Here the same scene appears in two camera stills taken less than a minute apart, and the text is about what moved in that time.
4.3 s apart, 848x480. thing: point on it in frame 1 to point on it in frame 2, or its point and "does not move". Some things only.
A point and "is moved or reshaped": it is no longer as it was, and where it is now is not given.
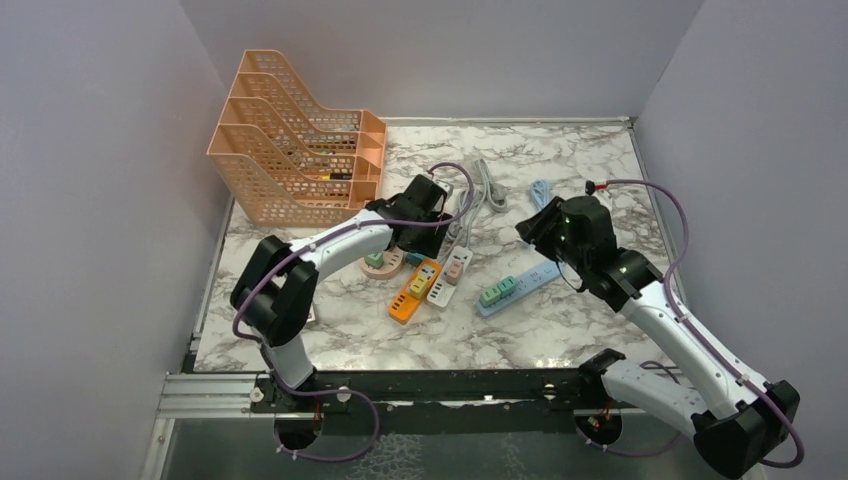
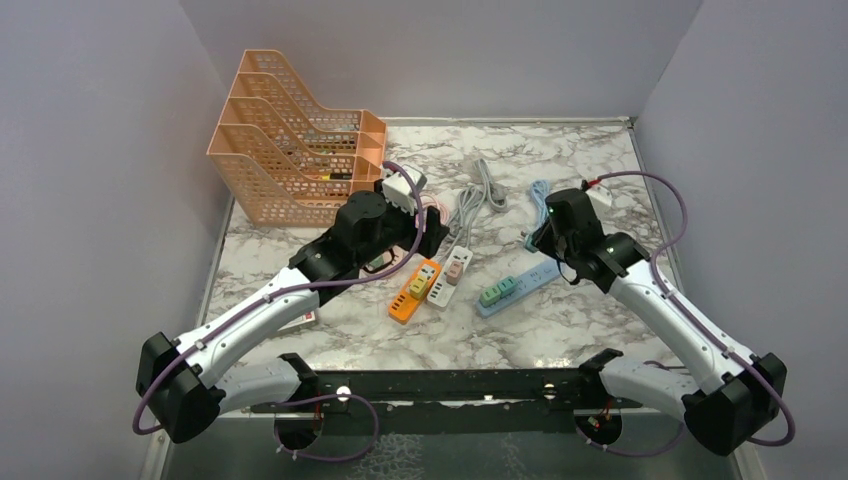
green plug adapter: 489,296 does not move
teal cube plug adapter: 413,259 is moved or reshaped
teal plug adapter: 506,285 does not move
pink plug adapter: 454,271 does not move
